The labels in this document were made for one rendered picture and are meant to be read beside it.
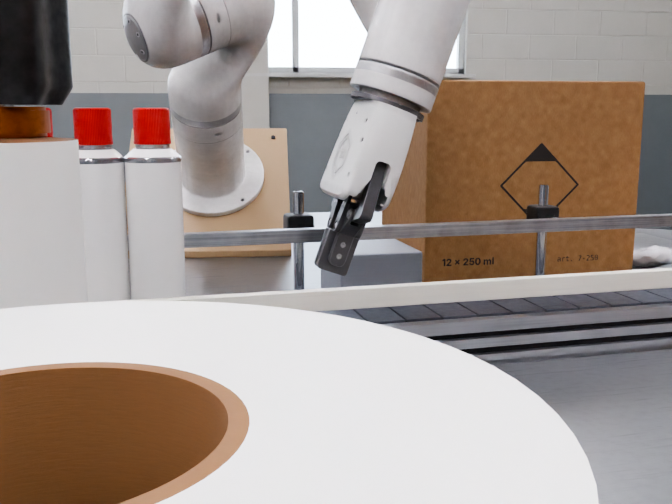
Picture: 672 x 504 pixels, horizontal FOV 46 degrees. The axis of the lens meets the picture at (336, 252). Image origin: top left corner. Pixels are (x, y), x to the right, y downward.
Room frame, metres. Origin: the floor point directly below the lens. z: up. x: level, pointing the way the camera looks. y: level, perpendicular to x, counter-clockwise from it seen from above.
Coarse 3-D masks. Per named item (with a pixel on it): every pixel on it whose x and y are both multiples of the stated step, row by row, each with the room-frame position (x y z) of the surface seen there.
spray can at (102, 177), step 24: (96, 120) 0.70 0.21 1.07; (96, 144) 0.70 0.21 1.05; (96, 168) 0.69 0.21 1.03; (120, 168) 0.71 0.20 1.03; (96, 192) 0.69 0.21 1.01; (120, 192) 0.71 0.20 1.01; (96, 216) 0.69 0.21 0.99; (120, 216) 0.71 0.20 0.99; (96, 240) 0.69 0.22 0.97; (120, 240) 0.71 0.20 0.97; (96, 264) 0.69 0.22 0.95; (120, 264) 0.71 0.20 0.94; (96, 288) 0.69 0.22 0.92; (120, 288) 0.71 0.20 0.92
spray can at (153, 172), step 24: (144, 120) 0.71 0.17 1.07; (168, 120) 0.73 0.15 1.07; (144, 144) 0.71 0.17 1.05; (168, 144) 0.73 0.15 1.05; (144, 168) 0.71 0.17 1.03; (168, 168) 0.71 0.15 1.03; (144, 192) 0.71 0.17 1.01; (168, 192) 0.71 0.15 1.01; (144, 216) 0.71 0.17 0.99; (168, 216) 0.71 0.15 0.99; (144, 240) 0.71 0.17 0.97; (168, 240) 0.71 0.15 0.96; (144, 264) 0.71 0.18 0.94; (168, 264) 0.71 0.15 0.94; (144, 288) 0.71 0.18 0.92; (168, 288) 0.71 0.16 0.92
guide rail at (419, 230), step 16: (400, 224) 0.83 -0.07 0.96; (416, 224) 0.83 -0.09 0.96; (432, 224) 0.83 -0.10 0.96; (448, 224) 0.84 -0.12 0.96; (464, 224) 0.84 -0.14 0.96; (480, 224) 0.85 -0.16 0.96; (496, 224) 0.85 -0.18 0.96; (512, 224) 0.86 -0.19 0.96; (528, 224) 0.86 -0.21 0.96; (544, 224) 0.87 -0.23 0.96; (560, 224) 0.87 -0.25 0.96; (576, 224) 0.88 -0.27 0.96; (592, 224) 0.88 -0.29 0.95; (608, 224) 0.89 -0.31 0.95; (624, 224) 0.89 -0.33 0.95; (640, 224) 0.90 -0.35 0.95; (656, 224) 0.90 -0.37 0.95; (128, 240) 0.75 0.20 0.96; (192, 240) 0.77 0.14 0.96; (208, 240) 0.77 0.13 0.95; (224, 240) 0.77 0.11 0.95; (240, 240) 0.78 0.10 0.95; (256, 240) 0.78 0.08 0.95; (272, 240) 0.79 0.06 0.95; (288, 240) 0.79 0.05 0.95; (304, 240) 0.80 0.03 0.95; (320, 240) 0.80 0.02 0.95
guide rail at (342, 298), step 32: (352, 288) 0.73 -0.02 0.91; (384, 288) 0.74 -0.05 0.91; (416, 288) 0.74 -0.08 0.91; (448, 288) 0.75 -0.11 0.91; (480, 288) 0.76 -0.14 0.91; (512, 288) 0.77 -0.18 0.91; (544, 288) 0.78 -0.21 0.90; (576, 288) 0.79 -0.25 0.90; (608, 288) 0.80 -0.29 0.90; (640, 288) 0.81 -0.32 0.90
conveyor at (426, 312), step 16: (432, 304) 0.81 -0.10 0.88; (448, 304) 0.81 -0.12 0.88; (464, 304) 0.81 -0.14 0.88; (480, 304) 0.81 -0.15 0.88; (496, 304) 0.81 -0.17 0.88; (512, 304) 0.81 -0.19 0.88; (528, 304) 0.81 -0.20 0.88; (544, 304) 0.81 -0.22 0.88; (560, 304) 0.81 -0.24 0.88; (576, 304) 0.81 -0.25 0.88; (592, 304) 0.81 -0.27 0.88; (608, 304) 0.81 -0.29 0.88; (624, 304) 0.81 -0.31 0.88; (640, 304) 0.81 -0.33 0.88; (368, 320) 0.74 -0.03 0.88; (384, 320) 0.74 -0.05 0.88; (400, 320) 0.74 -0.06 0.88; (416, 320) 0.75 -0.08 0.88
